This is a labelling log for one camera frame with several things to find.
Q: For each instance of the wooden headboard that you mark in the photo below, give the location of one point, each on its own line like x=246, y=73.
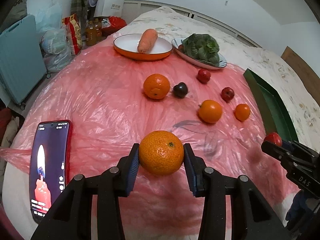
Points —
x=308, y=77

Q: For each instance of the red yellow snack bag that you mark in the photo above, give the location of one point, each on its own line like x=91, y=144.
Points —
x=72, y=26

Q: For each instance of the medium orange with stem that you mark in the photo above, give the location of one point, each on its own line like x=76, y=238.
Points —
x=210, y=111

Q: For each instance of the small orange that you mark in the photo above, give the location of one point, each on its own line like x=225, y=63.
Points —
x=242, y=112

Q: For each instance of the small red apple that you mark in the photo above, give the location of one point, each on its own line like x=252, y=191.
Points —
x=227, y=94

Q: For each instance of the red tomato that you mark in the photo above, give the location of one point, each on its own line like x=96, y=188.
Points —
x=274, y=138

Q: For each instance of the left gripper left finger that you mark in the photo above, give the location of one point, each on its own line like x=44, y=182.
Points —
x=70, y=215

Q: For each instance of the large speckled orange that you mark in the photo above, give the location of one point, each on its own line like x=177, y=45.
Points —
x=161, y=153

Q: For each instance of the grey fabric bag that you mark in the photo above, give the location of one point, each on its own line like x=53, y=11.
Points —
x=18, y=11

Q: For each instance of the orange carrot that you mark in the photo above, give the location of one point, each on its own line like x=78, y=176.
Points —
x=147, y=41

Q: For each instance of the white cardboard box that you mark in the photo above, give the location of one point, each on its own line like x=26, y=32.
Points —
x=107, y=8

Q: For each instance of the green tray box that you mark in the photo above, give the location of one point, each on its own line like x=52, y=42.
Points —
x=274, y=114

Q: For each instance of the orange rimmed white plate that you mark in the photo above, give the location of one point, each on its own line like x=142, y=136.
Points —
x=127, y=45

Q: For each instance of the floral bed quilt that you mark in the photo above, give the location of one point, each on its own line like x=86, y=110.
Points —
x=302, y=108

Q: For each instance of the light blue suitcase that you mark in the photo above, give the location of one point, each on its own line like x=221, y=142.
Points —
x=22, y=65

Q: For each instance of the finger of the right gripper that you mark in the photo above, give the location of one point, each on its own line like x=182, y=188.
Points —
x=294, y=146
x=281, y=153

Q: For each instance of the white plastic bags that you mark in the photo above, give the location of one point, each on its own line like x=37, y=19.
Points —
x=52, y=37

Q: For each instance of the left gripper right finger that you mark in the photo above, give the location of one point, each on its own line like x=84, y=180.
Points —
x=252, y=216

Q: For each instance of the dark purple plum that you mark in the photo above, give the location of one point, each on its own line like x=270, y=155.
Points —
x=180, y=90

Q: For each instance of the green leafy vegetable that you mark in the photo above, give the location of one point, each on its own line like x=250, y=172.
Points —
x=203, y=48

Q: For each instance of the pink plastic sheet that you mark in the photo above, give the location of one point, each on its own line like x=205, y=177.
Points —
x=101, y=93

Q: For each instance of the orange drink bottles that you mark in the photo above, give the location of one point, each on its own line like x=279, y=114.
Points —
x=93, y=32

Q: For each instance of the red smartphone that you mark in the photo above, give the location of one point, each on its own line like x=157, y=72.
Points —
x=49, y=165

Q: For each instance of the red plastic bag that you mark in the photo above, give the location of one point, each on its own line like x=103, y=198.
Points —
x=111, y=25

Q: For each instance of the blue gloved right hand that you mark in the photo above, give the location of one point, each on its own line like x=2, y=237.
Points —
x=298, y=205

